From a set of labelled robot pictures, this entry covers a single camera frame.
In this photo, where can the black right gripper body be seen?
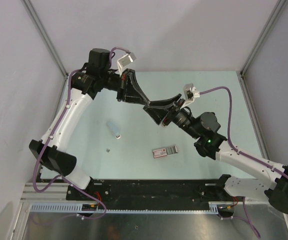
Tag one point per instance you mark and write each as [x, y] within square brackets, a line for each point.
[177, 115]

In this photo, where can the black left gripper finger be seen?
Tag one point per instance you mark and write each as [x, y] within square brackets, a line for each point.
[132, 81]
[133, 94]

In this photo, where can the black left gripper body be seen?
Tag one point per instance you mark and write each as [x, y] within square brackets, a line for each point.
[121, 93]

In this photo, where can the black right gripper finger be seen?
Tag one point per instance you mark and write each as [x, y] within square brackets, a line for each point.
[158, 115]
[164, 103]

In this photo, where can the red white staple box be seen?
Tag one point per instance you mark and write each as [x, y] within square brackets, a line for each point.
[165, 151]

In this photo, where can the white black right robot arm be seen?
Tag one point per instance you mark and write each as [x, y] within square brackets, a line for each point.
[269, 180]

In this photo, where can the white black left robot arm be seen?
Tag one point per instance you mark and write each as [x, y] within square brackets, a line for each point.
[82, 87]

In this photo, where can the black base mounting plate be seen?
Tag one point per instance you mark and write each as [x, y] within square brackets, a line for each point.
[135, 194]

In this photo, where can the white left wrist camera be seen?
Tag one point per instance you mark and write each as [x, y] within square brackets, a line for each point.
[124, 61]

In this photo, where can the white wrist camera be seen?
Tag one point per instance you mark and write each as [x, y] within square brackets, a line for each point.
[190, 94]
[124, 61]

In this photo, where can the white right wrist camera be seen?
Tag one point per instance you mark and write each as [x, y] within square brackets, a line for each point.
[190, 94]

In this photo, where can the white slotted cable duct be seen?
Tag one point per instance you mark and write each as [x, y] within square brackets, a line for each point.
[80, 208]

